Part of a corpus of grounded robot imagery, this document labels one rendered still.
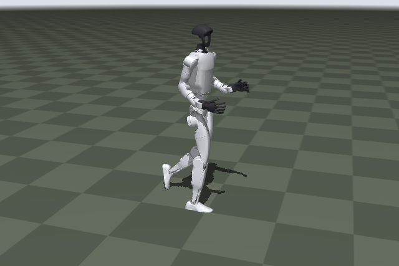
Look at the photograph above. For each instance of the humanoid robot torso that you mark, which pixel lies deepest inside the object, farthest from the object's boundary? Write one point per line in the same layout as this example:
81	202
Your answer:
202	77

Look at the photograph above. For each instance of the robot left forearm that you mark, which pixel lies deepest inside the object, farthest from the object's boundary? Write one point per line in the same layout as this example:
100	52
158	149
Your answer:
221	87

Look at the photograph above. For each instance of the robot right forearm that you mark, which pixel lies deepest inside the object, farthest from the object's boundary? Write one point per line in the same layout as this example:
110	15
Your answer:
188	94

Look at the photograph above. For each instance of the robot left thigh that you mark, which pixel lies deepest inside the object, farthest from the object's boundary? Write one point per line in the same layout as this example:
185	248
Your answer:
209	120

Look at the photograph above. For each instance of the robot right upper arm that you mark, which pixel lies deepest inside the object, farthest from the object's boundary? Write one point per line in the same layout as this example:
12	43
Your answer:
189	63

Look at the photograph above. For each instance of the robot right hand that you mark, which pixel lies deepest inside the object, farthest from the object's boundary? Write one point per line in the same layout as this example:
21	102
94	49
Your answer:
211	106

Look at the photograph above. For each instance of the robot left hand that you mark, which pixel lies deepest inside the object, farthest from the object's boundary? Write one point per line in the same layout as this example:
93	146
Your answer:
239	86

